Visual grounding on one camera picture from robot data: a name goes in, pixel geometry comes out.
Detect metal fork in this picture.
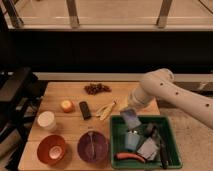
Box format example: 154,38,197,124
88,131,95,159

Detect grey cloth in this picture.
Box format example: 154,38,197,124
137,137,159,161

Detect wooden cutting board table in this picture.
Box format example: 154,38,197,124
18,81,161,171

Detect red bowl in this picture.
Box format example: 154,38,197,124
37,135,66,165

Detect blue sponge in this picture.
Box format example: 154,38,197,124
120,109,141,130

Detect orange apple toy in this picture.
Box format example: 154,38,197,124
60,100,75,113

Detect green plastic tray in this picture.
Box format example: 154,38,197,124
110,115,182,170

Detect purple bowl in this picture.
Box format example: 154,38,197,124
77,131,109,163

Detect small metal can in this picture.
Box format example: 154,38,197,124
144,122,157,137

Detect light blue cup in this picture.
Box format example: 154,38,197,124
125,131,140,151

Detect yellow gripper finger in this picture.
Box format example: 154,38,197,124
119,98,130,111

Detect red carrot toy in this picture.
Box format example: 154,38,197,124
115,152,146,163

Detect dark red grapes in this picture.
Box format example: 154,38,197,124
84,83,111,95

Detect black handled knife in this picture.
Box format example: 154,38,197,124
155,131,169,169

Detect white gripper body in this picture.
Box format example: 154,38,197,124
127,86,154,109

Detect white cup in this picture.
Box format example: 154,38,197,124
37,111,56,131

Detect black rectangular bar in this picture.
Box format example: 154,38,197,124
79,101,91,120

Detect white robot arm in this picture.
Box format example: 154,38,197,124
120,68,213,129

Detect black chair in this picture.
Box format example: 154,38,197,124
0,67,41,159

